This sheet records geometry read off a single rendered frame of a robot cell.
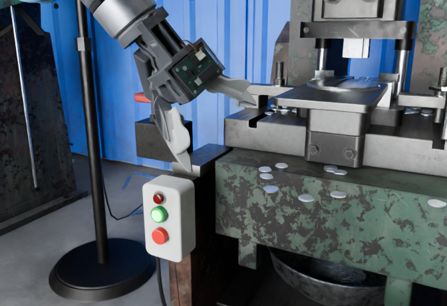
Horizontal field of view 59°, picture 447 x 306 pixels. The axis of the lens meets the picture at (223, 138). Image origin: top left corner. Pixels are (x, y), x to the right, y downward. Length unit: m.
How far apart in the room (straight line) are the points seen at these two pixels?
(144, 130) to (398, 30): 0.49
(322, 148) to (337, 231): 0.14
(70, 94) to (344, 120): 2.45
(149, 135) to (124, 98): 1.87
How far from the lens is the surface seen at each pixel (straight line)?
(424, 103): 0.84
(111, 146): 2.76
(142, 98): 0.75
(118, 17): 0.53
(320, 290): 0.86
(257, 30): 2.09
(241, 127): 0.79
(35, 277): 1.69
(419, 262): 0.70
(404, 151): 0.72
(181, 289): 0.81
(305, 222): 0.70
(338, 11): 0.75
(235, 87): 0.60
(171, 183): 0.68
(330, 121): 0.70
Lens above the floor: 0.88
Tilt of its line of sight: 15 degrees down
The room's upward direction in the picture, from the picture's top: straight up
